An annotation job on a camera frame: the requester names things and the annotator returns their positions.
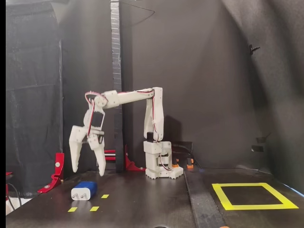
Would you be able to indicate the yellow tape square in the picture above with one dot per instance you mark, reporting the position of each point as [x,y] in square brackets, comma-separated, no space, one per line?
[237,207]

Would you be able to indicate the red clamp piece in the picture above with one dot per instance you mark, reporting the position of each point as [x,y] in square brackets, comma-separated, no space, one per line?
[8,173]

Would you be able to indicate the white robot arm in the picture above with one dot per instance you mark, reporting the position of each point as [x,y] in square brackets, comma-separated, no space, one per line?
[133,96]

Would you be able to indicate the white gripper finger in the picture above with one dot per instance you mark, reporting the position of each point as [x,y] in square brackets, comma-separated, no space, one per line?
[99,154]
[76,147]

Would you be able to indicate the blue and white charger block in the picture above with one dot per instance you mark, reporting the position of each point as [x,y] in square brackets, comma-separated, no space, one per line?
[83,190]

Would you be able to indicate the black foam post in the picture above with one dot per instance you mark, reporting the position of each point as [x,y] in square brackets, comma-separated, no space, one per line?
[117,59]

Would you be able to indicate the orange black spring clamp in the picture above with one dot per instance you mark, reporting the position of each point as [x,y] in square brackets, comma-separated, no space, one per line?
[190,165]
[224,227]
[175,166]

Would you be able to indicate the black backdrop sheet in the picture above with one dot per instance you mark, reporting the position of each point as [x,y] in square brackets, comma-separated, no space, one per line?
[33,107]

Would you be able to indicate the black wall clip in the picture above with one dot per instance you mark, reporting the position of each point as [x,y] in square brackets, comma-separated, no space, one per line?
[253,48]

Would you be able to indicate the black tape piece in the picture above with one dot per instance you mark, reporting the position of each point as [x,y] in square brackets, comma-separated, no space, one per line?
[257,148]

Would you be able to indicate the red corner bracket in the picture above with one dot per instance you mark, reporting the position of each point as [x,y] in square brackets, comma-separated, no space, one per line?
[129,164]
[59,166]

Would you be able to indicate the red screw clamp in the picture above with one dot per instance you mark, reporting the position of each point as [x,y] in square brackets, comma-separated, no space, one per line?
[110,152]

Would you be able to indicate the small yellow tape marker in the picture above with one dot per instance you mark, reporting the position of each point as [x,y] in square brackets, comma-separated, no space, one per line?
[105,196]
[72,209]
[94,208]

